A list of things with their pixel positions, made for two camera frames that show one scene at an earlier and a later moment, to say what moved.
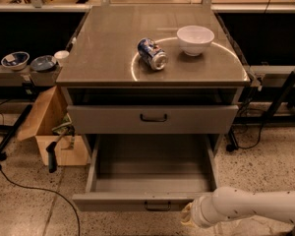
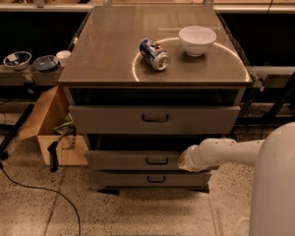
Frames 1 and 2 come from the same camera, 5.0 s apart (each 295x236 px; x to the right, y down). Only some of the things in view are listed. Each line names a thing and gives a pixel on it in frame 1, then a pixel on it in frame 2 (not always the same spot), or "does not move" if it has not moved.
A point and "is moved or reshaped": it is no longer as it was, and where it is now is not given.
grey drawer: [147, 172] is moved or reshaped
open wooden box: [72, 149] does not move
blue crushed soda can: [152, 54] does not move
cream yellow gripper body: [198, 211] to [196, 157]
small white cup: [62, 56] does not move
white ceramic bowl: [195, 39] does not move
